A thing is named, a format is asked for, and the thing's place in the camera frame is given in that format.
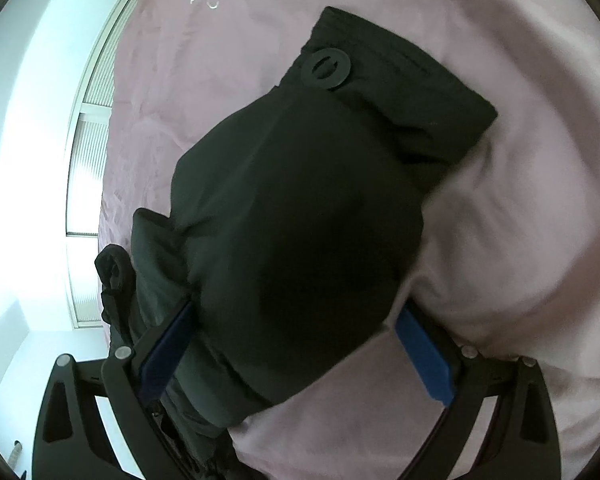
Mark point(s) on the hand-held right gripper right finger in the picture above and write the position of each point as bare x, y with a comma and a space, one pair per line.
426, 360

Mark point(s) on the pink bed cover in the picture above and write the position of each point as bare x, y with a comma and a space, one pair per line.
505, 260

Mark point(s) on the black jacket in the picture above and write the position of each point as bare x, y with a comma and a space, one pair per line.
300, 200

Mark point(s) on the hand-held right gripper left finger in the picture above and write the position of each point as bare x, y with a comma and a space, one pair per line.
164, 355

